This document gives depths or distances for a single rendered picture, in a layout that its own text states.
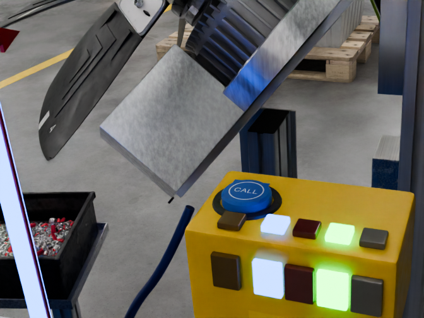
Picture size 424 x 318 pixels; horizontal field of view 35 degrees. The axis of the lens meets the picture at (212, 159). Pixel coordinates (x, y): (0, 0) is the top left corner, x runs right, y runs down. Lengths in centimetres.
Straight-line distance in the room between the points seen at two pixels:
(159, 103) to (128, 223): 172
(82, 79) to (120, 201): 173
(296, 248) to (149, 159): 41
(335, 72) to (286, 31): 290
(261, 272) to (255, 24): 44
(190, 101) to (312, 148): 215
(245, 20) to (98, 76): 25
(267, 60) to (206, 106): 11
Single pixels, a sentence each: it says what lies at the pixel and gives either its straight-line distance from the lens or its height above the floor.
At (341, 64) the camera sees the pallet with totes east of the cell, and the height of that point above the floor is 11.
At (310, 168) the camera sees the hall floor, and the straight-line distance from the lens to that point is 285.
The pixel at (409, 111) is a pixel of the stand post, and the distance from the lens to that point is 97.
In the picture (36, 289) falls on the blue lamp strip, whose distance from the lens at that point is 73.
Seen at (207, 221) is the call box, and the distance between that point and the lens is 52.
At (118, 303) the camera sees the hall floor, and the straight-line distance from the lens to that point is 220.
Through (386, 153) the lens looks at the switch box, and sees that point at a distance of 112.
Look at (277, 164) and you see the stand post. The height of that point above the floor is 85.
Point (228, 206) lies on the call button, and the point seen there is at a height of 108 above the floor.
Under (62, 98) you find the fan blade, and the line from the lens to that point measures 106.
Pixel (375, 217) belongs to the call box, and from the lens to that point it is 52.
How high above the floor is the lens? 135
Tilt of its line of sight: 27 degrees down
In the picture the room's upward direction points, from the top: 5 degrees counter-clockwise
